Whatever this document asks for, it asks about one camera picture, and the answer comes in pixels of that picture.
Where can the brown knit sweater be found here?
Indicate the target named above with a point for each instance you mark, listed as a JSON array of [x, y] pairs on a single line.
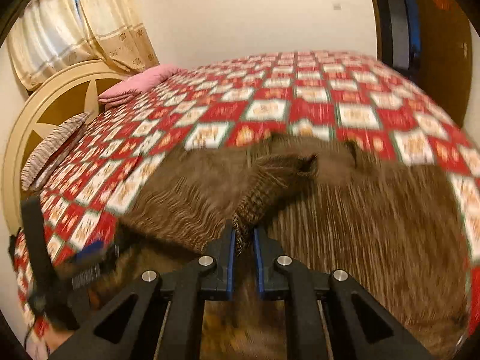
[[375, 232]]

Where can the brown wooden door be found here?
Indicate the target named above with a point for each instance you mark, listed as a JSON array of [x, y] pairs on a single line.
[[442, 45]]

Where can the red checkered printed blanket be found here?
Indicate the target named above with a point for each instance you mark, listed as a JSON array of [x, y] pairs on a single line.
[[262, 112]]

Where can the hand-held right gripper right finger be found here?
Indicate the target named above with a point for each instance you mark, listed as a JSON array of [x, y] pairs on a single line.
[[258, 266]]

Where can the dark door frame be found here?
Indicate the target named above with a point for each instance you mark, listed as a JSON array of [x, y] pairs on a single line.
[[382, 18]]

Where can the striped pillow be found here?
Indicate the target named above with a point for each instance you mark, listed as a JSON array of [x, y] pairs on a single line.
[[52, 150]]

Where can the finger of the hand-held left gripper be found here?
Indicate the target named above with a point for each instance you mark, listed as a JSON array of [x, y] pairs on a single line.
[[93, 255]]

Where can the pink pillow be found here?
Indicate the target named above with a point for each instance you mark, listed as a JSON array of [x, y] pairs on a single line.
[[138, 84]]

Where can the beige patterned curtain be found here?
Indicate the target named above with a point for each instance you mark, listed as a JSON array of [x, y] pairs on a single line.
[[105, 26]]

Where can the cream round headboard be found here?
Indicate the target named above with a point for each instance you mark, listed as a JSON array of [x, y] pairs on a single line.
[[48, 101]]

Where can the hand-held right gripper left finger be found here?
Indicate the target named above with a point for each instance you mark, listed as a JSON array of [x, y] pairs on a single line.
[[231, 266]]

